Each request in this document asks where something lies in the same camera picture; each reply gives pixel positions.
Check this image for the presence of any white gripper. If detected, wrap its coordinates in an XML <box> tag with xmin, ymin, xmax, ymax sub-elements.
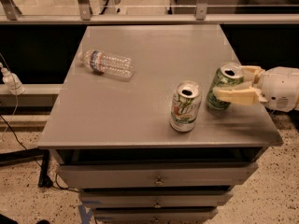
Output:
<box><xmin>213</xmin><ymin>65</ymin><xmax>299</xmax><ymax>112</ymax></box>

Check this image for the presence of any green soda can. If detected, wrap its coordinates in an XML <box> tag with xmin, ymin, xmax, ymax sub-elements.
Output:
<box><xmin>206</xmin><ymin>62</ymin><xmax>244</xmax><ymax>111</ymax></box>

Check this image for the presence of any white 7up can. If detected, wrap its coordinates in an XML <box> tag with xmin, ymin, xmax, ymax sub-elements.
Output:
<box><xmin>170</xmin><ymin>80</ymin><xmax>202</xmax><ymax>133</ymax></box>

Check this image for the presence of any top grey drawer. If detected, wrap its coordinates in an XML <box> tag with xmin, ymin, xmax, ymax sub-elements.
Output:
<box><xmin>58</xmin><ymin>162</ymin><xmax>258</xmax><ymax>189</ymax></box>

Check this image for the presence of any grey drawer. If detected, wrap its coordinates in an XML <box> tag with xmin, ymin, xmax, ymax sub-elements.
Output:
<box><xmin>58</xmin><ymin>162</ymin><xmax>258</xmax><ymax>189</ymax></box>
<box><xmin>93</xmin><ymin>207</ymin><xmax>218</xmax><ymax>222</ymax></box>
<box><xmin>80</xmin><ymin>190</ymin><xmax>232</xmax><ymax>208</ymax></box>

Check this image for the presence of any grey drawer cabinet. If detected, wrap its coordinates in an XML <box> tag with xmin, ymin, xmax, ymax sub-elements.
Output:
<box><xmin>36</xmin><ymin>24</ymin><xmax>284</xmax><ymax>224</ymax></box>

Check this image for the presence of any clear plastic water bottle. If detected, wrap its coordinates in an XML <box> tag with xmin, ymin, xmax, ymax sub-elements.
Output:
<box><xmin>78</xmin><ymin>49</ymin><xmax>135</xmax><ymax>80</ymax></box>

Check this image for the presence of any middle grey drawer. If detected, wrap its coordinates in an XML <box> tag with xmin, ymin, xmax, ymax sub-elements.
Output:
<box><xmin>80</xmin><ymin>190</ymin><xmax>232</xmax><ymax>208</ymax></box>

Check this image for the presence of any bottom grey drawer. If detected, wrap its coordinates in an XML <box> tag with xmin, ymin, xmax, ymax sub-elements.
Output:
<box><xmin>93</xmin><ymin>207</ymin><xmax>218</xmax><ymax>222</ymax></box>

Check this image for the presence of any white plug adapter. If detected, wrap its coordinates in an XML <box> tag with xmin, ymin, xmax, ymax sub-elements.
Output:
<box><xmin>0</xmin><ymin>63</ymin><xmax>25</xmax><ymax>95</ymax></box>

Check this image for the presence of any grey metal railing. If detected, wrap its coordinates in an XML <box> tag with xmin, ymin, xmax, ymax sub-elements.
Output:
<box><xmin>0</xmin><ymin>0</ymin><xmax>299</xmax><ymax>24</ymax></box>

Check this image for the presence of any black metal stand leg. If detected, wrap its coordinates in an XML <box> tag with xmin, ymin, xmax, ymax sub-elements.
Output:
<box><xmin>0</xmin><ymin>147</ymin><xmax>53</xmax><ymax>189</ymax></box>

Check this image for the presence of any black cable on floor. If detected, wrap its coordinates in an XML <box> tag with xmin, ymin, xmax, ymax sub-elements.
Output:
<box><xmin>0</xmin><ymin>114</ymin><xmax>78</xmax><ymax>193</ymax></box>

